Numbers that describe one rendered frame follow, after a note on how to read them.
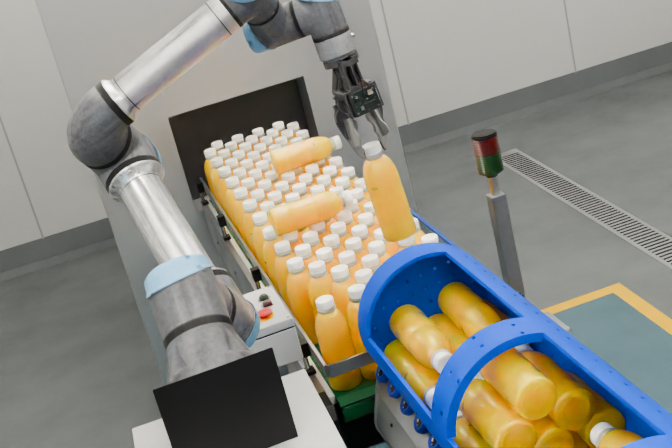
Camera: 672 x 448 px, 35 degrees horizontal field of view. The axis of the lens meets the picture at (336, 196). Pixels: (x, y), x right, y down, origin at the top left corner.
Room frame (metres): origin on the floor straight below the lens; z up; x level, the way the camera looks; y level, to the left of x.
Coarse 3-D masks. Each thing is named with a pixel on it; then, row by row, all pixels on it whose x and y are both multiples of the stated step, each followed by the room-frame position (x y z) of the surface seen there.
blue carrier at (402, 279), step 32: (416, 256) 1.87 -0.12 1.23; (448, 256) 1.86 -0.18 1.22; (384, 288) 1.90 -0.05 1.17; (416, 288) 1.92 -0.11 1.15; (480, 288) 1.94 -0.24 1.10; (512, 288) 1.74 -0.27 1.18; (384, 320) 1.90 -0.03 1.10; (512, 320) 1.53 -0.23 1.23; (544, 320) 1.55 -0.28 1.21; (480, 352) 1.47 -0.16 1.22; (544, 352) 1.70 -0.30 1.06; (576, 352) 1.41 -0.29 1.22; (448, 384) 1.48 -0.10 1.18; (608, 384) 1.30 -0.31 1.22; (448, 416) 1.44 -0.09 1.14; (640, 416) 1.21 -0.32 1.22
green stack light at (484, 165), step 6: (474, 156) 2.42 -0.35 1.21; (486, 156) 2.40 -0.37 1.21; (492, 156) 2.39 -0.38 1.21; (498, 156) 2.40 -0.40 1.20; (480, 162) 2.40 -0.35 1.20; (486, 162) 2.39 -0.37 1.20; (492, 162) 2.39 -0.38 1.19; (498, 162) 2.40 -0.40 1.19; (480, 168) 2.41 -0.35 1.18; (486, 168) 2.39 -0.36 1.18; (492, 168) 2.39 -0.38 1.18; (498, 168) 2.40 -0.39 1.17; (480, 174) 2.41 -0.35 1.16; (486, 174) 2.40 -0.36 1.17; (492, 174) 2.39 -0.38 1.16
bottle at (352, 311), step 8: (352, 304) 2.06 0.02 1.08; (352, 312) 2.05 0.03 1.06; (352, 320) 2.05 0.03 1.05; (352, 328) 2.05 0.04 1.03; (352, 336) 2.06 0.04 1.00; (360, 336) 2.04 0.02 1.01; (360, 344) 2.04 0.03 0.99; (360, 352) 2.05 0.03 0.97; (360, 368) 2.06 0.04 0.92; (368, 368) 2.04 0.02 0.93; (376, 368) 2.04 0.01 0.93; (368, 376) 2.04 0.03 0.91
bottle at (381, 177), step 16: (368, 160) 2.06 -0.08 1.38; (384, 160) 2.05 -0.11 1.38; (368, 176) 2.04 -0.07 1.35; (384, 176) 2.03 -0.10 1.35; (368, 192) 2.06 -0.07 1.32; (384, 192) 2.03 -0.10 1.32; (400, 192) 2.04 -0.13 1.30; (384, 208) 2.03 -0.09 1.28; (400, 208) 2.03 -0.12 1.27; (384, 224) 2.04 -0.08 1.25; (400, 224) 2.03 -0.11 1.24; (400, 240) 2.03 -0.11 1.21
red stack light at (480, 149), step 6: (492, 138) 2.40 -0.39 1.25; (474, 144) 2.41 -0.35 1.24; (480, 144) 2.40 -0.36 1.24; (486, 144) 2.39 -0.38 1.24; (492, 144) 2.39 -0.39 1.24; (498, 144) 2.41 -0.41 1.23; (474, 150) 2.42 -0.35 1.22; (480, 150) 2.40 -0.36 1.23; (486, 150) 2.39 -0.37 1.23; (492, 150) 2.39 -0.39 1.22; (498, 150) 2.40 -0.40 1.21; (480, 156) 2.40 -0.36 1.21
